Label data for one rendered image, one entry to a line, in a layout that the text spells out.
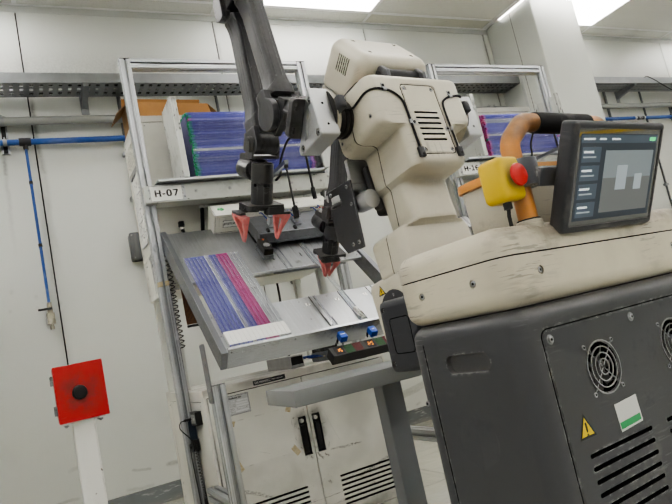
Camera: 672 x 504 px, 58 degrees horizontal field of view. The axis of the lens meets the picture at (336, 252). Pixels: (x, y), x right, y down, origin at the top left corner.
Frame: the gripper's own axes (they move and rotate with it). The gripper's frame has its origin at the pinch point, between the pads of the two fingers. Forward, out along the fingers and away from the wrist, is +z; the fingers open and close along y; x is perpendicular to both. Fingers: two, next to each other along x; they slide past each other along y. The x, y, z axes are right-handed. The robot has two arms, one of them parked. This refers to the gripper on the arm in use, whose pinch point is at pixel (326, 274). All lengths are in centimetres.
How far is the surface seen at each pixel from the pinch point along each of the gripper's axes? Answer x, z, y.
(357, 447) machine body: 32, 54, -3
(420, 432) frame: 42, 45, -22
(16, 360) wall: -136, 111, 102
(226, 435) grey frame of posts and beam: 42, 22, 50
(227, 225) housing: -36.6, -5.0, 24.7
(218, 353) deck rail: 28, 4, 49
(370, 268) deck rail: -1.3, 1.1, -19.2
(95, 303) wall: -151, 92, 60
